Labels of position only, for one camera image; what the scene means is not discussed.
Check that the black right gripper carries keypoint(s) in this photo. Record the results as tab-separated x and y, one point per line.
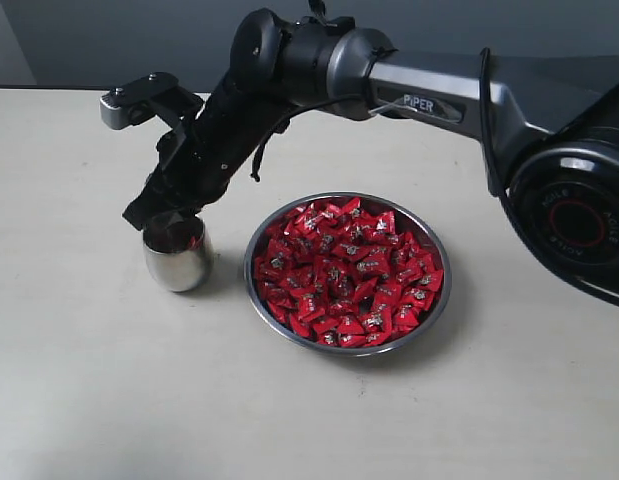
228	130

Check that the red candy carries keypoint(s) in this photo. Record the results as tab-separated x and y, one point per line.
194	243

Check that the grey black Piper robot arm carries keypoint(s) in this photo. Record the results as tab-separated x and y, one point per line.
548	128

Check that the stainless steel cup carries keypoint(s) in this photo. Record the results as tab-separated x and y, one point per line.
171	264

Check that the stainless steel bowl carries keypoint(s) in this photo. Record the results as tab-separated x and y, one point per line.
347	273

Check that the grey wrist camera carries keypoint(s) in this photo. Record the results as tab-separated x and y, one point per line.
129	104

